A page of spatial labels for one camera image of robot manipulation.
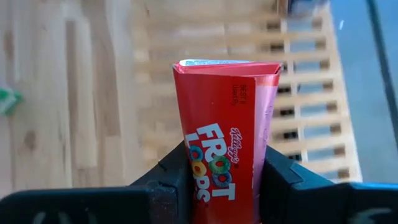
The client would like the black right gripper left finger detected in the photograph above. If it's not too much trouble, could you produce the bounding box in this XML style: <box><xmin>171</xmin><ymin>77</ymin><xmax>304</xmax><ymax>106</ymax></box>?
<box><xmin>0</xmin><ymin>140</ymin><xmax>194</xmax><ymax>224</ymax></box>

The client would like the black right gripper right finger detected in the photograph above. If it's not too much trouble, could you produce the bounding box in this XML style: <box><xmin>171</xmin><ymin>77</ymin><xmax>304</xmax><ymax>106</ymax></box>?
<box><xmin>259</xmin><ymin>144</ymin><xmax>398</xmax><ymax>224</ymax></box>

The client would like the red Froot Loops cereal box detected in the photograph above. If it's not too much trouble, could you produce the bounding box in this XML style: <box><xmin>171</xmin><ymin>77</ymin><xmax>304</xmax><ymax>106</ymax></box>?
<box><xmin>172</xmin><ymin>58</ymin><xmax>282</xmax><ymax>224</ymax></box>

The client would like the green Apple Jacks cereal box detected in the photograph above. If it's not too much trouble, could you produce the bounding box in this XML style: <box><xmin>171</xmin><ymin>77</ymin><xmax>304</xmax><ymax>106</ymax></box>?
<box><xmin>0</xmin><ymin>86</ymin><xmax>24</xmax><ymax>118</ymax></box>

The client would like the wooden slatted shelf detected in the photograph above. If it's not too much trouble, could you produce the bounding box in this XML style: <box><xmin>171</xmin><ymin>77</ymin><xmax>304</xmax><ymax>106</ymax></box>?
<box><xmin>130</xmin><ymin>0</ymin><xmax>363</xmax><ymax>184</ymax></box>

